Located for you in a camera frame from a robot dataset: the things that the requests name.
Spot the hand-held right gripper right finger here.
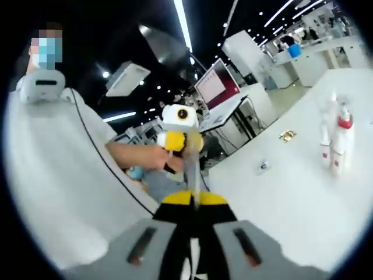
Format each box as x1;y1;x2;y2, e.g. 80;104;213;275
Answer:
195;191;332;280

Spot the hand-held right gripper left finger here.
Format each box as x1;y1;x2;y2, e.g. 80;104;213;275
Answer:
68;190;196;280

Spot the black green skincare sachet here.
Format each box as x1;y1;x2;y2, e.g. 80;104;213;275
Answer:
182;129;205;211

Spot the small clear skincare sachet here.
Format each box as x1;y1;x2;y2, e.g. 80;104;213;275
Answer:
257;159;274;173

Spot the gold skincare packet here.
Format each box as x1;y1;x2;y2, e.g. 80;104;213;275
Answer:
278;129;297;142

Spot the thin-banded white skincare bottle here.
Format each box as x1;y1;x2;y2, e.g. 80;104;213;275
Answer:
318;92;339;170

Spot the red-collared white skincare bottle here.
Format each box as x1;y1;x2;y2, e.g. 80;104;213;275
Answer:
328;97;356;178

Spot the blue storage box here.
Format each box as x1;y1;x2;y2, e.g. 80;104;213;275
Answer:
287;43;302;58

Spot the person's left hand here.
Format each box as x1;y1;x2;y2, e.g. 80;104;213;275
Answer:
152;147;173;170

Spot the white monitor red screen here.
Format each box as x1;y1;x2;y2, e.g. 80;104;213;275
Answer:
193;57;242;111

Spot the ceiling air conditioner unit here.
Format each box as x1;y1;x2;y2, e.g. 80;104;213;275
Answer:
104;60;152;97

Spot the long ceiling light strip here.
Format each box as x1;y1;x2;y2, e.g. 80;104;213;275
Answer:
173;0;193;54

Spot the person in white shirt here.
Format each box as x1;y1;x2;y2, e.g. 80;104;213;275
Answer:
3;86;160;274

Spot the white chest device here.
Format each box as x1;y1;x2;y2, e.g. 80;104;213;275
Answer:
17;69;67;105

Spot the long white counter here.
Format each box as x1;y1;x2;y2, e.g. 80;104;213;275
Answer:
263;36;368;89

